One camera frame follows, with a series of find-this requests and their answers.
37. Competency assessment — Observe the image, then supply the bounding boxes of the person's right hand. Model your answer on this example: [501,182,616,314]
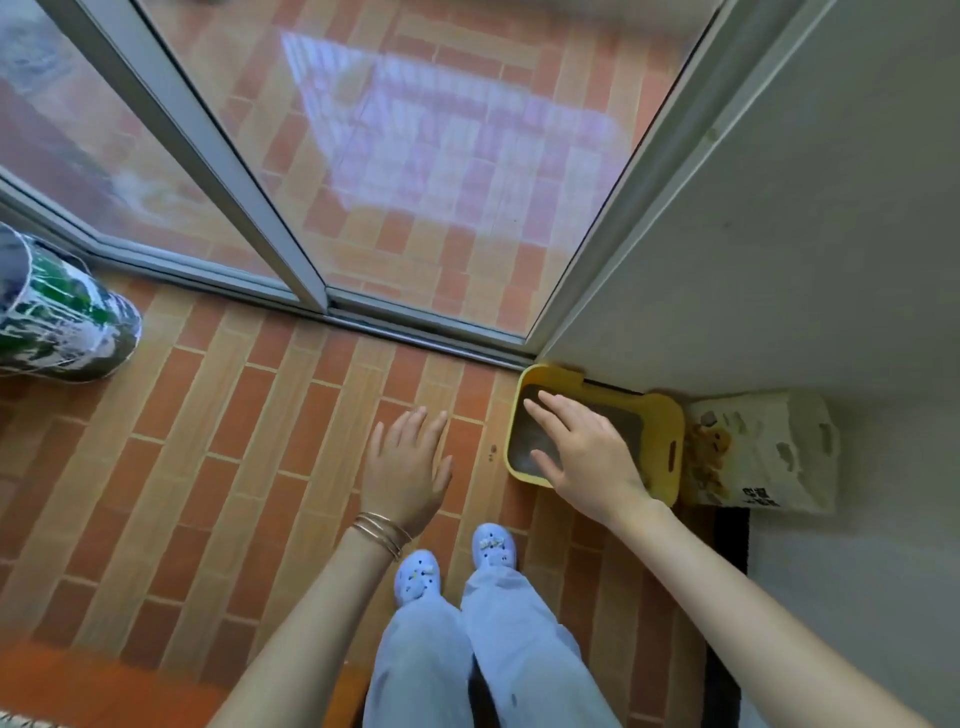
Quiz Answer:
[522,390,654,530]

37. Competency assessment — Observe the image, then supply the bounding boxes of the person's left hand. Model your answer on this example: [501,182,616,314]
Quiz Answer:
[360,406,456,538]

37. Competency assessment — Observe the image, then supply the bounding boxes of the person's left forearm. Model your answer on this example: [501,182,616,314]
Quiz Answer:
[208,525,406,728]

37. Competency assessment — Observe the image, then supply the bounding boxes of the person's right forearm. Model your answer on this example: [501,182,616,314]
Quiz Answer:
[606,498,935,728]

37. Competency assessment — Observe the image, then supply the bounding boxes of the gray cat litter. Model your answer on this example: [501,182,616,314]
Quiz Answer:
[510,384,646,481]

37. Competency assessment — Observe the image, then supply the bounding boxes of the light blue right clog shoe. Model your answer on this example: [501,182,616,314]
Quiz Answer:
[470,522,519,573]

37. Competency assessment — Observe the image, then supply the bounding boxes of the light blue clog shoe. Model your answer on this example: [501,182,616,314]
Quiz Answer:
[393,549,444,608]
[470,522,519,573]

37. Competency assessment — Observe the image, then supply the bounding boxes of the light blue left clog shoe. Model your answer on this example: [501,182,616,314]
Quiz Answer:
[393,549,444,608]

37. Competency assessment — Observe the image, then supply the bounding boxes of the yellow plastic litter box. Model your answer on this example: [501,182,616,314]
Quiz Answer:
[504,363,687,509]

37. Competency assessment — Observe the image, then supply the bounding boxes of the light blue trousers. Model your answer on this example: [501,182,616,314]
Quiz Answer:
[361,564,625,728]

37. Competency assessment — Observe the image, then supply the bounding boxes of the cream printed litter bag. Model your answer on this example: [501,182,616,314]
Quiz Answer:
[678,389,842,518]

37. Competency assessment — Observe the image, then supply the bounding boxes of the gold bangle bracelet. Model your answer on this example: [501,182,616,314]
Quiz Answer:
[350,511,414,563]

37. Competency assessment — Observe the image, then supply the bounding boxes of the gray aluminium sliding door frame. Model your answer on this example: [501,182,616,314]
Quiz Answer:
[0,0,837,370]

